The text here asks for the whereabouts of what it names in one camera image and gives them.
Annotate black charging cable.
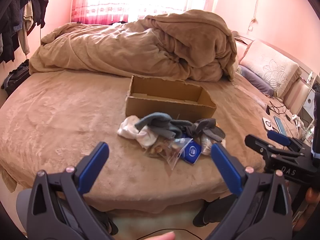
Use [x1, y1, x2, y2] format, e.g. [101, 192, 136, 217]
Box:
[265, 100, 292, 120]

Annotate dark grey mesh sock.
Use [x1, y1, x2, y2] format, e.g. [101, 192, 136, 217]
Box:
[186, 118, 226, 156]

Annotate cream floral pillow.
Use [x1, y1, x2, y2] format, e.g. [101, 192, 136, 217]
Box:
[240, 40, 302, 99]

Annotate black shoe under bed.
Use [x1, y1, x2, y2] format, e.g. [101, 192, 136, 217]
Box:
[193, 194, 237, 227]

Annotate person's right hand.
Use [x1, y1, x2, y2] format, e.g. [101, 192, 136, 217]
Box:
[296, 188, 319, 229]

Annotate grey knitted glove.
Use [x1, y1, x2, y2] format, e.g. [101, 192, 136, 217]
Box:
[135, 112, 193, 140]

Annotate person's left hand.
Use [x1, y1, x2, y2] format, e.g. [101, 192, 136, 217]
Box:
[145, 231, 176, 240]

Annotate purple pillow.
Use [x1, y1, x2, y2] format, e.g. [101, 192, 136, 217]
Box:
[239, 65, 274, 96]

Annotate tan fleece duvet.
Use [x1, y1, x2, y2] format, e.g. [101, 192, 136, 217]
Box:
[29, 10, 238, 82]

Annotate hanging dark clothes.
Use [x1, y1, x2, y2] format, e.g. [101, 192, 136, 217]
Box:
[1, 0, 49, 63]

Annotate black shoe left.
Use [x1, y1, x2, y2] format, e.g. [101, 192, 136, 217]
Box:
[89, 206, 119, 236]

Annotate black bag on floor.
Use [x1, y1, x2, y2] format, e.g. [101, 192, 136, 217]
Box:
[1, 59, 30, 97]

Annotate white sock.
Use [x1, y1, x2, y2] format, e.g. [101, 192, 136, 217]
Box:
[117, 115, 158, 149]

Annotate clear bag of snacks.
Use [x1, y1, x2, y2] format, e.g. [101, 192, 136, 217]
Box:
[146, 137, 193, 170]

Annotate brown cardboard box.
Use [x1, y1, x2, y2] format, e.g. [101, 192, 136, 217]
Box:
[125, 76, 216, 122]

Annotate smartphone on bed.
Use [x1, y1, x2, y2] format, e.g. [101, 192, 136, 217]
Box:
[273, 116, 287, 136]

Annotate blue tissue pack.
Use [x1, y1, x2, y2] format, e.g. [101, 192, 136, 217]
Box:
[180, 137, 202, 165]

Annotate white power bank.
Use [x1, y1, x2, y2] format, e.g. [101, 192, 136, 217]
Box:
[262, 117, 273, 131]

